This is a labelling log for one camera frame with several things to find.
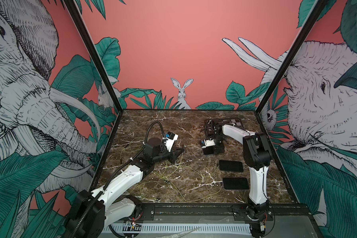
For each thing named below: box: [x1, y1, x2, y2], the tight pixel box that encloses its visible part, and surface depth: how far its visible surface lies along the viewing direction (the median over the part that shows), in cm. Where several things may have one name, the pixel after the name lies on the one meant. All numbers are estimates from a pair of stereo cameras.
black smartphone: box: [219, 159, 244, 173], surface depth 94 cm
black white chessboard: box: [223, 119, 242, 126], surface depth 113 cm
